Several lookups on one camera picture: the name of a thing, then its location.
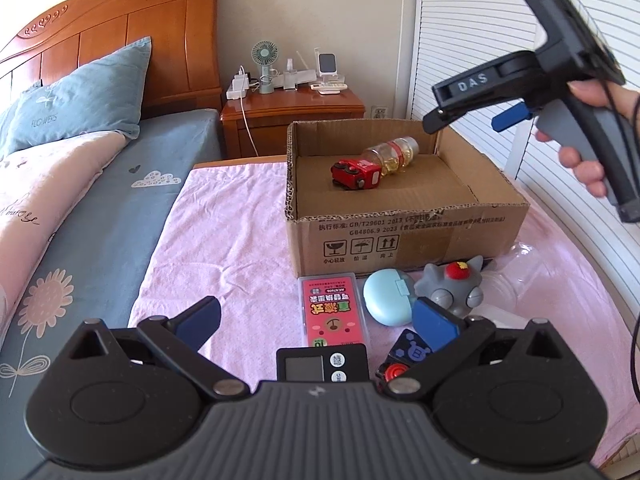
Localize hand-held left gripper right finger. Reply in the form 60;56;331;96
382;296;573;403

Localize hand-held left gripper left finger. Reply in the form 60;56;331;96
67;296;253;402

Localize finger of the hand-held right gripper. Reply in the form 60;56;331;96
422;51;537;134
491;101;529;131

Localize grey toy figure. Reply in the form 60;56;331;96
416;255;496;319

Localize light blue round case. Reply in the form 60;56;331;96
363;268;417;327

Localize brown cardboard box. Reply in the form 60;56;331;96
285;119;531;279

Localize clear plastic jar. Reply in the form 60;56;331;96
470;242;561;319

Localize pink card case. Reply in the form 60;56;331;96
298;274;371;351

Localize black digital timer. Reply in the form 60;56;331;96
276;344;370;385

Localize person's right hand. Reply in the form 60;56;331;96
534;80;640;199

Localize white louvered closet door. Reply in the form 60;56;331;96
515;0;640;337
405;0;539;172

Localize pink cloth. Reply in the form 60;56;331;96
127;157;640;411

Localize clear bottle with red label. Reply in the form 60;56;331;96
364;136;420;177

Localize blue floral bed sheet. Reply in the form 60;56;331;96
0;107;223;413

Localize red toy car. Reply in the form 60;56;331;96
329;158;383;192

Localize white phone stand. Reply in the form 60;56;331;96
314;49;342;84

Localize wooden nightstand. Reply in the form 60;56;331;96
221;89;366;160

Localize pink floral quilt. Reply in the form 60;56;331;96
0;130;134;343

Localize small green desk fan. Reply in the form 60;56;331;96
251;40;279;95

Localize white power strip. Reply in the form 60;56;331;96
226;74;252;101

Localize blue pillow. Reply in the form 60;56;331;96
0;36;152;159

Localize wooden bed headboard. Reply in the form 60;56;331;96
0;0;223;122

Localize white power cable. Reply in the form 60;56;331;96
238;64;261;158

